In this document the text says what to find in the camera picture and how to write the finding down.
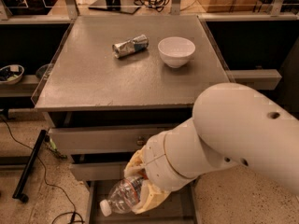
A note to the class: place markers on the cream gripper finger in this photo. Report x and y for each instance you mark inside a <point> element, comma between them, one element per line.
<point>136,165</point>
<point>150,197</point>

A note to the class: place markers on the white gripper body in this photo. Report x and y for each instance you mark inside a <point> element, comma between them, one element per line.
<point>158,159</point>

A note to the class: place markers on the clear plastic water bottle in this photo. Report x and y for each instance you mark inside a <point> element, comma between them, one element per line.
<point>123,196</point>

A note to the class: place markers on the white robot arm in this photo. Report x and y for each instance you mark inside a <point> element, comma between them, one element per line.
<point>231,124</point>

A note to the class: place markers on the middle grey drawer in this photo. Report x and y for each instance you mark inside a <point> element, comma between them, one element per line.
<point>98,171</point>

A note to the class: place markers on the grey drawer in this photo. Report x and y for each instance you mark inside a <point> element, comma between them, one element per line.
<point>104,139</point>
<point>178,208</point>
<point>98,171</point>

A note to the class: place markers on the bottom grey drawer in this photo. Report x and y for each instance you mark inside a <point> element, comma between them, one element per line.
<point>178,208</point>

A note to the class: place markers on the top grey drawer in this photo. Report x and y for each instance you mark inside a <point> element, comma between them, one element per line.
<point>104,139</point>

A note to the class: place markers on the grey drawer cabinet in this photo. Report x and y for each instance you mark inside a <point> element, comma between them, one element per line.
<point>89,87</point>

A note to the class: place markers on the white ceramic bowl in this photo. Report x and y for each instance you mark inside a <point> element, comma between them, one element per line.
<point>176,51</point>

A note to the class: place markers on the crushed silver can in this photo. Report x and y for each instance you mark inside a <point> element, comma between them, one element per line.
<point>130,46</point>

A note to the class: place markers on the black bar on floor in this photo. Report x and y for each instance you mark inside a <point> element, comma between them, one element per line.
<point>18,193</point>

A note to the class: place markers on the dark round bowl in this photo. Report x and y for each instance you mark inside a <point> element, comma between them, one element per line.
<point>43,72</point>

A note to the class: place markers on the white bowl with items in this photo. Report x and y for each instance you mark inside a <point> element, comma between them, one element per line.
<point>11,74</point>

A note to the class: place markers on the black monitor stand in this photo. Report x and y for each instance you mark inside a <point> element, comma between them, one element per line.
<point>121,6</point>

